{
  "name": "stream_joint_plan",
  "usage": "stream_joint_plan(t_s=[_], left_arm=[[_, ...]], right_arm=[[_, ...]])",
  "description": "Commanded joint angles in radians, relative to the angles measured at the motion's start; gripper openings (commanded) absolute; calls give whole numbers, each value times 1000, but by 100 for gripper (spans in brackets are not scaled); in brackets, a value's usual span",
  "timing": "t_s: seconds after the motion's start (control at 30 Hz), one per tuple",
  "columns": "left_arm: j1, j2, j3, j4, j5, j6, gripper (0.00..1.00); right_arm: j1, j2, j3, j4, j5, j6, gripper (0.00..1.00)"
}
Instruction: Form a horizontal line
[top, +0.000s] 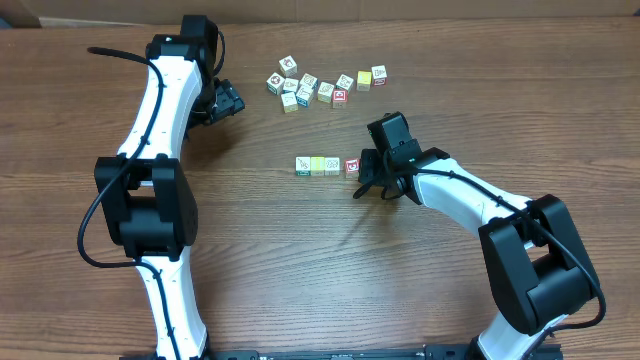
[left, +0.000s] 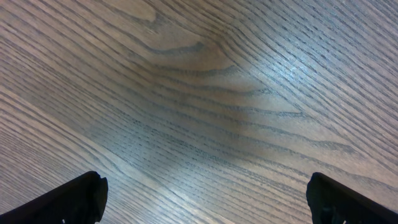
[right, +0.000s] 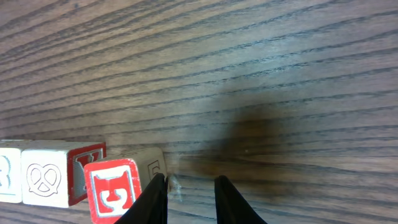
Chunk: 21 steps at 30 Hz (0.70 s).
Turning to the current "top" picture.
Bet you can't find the cardboard panel at back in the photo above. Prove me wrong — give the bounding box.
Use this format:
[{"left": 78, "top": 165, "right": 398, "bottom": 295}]
[{"left": 23, "top": 0, "right": 639, "bottom": 24}]

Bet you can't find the red letter wooden block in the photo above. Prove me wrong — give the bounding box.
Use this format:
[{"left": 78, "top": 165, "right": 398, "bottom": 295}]
[{"left": 344, "top": 158, "right": 361, "bottom": 179}]

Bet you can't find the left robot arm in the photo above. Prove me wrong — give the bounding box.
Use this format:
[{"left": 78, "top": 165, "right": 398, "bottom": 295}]
[{"left": 88, "top": 15, "right": 245, "bottom": 359}]

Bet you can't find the top red picture block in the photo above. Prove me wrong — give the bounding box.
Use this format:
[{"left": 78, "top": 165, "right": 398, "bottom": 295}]
[{"left": 279, "top": 55, "right": 298, "bottom": 78}]

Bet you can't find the soccer ball wooden block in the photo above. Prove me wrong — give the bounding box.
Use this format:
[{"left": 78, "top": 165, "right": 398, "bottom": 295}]
[{"left": 266, "top": 72, "right": 285, "bottom": 95}]

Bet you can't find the ice cream wooden block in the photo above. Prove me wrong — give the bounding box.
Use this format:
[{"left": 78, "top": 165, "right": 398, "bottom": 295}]
[{"left": 283, "top": 78, "right": 300, "bottom": 93}]

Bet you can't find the red face wooden block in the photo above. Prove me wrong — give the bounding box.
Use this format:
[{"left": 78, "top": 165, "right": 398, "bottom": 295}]
[{"left": 331, "top": 88, "right": 348, "bottom": 109}]

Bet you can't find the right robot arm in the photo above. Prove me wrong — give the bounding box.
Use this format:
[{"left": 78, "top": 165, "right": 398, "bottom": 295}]
[{"left": 354, "top": 112, "right": 606, "bottom": 359}]

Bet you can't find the blue sided picture block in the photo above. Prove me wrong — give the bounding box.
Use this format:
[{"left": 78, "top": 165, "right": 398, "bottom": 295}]
[{"left": 300, "top": 73, "right": 318, "bottom": 90}]

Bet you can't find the letter L wooden block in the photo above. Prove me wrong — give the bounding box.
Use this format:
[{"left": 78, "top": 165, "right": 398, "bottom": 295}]
[{"left": 310, "top": 156, "right": 325, "bottom": 176}]

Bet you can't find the white wooden block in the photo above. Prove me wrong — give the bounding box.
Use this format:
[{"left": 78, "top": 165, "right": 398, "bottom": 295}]
[{"left": 324, "top": 157, "right": 341, "bottom": 176}]

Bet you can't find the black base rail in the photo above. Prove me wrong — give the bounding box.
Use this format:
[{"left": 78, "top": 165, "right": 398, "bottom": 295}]
[{"left": 119, "top": 343, "right": 564, "bottom": 360}]

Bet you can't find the white tilted picture block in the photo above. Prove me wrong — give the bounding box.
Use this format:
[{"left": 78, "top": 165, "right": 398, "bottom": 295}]
[{"left": 336, "top": 74, "right": 354, "bottom": 92}]

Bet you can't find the far right white block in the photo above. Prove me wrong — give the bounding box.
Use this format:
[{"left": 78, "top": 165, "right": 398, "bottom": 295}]
[{"left": 371, "top": 65, "right": 388, "bottom": 86}]

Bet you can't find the green sided wooden block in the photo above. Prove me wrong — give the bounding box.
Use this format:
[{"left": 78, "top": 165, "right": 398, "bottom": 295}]
[{"left": 295, "top": 156, "right": 311, "bottom": 176}]

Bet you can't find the sailboat blue wooden block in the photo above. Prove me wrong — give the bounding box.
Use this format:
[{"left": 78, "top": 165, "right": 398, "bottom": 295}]
[{"left": 295, "top": 85, "right": 314, "bottom": 107}]

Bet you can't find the yellow top wooden block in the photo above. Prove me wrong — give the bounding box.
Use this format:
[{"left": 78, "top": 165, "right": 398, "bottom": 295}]
[{"left": 357, "top": 71, "right": 372, "bottom": 92}]

